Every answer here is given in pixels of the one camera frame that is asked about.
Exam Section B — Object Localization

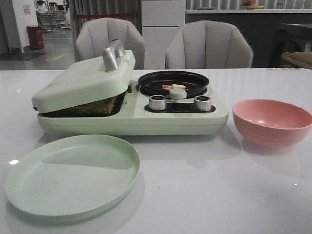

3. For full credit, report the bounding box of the black round frying pan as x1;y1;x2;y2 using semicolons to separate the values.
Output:
138;70;209;98

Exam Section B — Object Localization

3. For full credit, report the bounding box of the mint green sandwich maker lid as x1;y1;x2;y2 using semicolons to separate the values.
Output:
32;50;136;113

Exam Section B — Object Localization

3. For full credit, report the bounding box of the dark grey counter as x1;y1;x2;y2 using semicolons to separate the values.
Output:
186;9;312;68

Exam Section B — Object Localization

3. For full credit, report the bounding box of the left silver control knob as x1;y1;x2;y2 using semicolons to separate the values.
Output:
148;95;167;111

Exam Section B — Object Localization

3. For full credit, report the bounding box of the pink plastic bowl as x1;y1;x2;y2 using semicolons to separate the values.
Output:
232;99;312;148

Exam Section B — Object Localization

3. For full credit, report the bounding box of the bread slice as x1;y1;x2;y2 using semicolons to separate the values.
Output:
58;94;119;116

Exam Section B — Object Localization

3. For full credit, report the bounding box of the silver control knob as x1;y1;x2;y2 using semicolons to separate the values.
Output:
194;96;212;112
148;95;167;111

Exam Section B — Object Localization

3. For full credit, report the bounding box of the left beige upholstered chair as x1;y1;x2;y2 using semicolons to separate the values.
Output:
75;18;145;70

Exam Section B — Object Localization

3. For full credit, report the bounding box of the mint green round plate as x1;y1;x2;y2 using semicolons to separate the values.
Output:
5;135;140;222

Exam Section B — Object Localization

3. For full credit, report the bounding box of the right silver control knob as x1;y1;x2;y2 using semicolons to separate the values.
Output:
194;96;212;112

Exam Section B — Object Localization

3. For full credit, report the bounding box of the white cabinet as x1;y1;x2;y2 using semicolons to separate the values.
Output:
141;0;186;69

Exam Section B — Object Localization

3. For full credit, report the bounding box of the fruit plate on counter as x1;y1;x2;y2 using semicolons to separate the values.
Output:
241;0;264;10

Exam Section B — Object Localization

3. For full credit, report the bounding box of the mint green breakfast maker base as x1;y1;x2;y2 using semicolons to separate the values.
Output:
38;75;229;136

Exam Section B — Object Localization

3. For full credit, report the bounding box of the beige upholstered chair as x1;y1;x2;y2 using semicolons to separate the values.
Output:
165;20;254;69
75;18;145;70

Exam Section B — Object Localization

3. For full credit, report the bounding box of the right beige upholstered chair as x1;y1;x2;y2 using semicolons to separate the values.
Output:
165;20;254;69

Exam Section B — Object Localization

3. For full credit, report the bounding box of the red barrier tape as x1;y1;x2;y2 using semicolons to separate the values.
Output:
76;12;136;19

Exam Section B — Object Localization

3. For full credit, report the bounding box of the dark washing machine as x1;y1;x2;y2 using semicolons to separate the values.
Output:
269;23;312;68

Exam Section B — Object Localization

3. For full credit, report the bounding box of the red trash bin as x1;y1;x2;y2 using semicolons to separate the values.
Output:
27;25;44;50

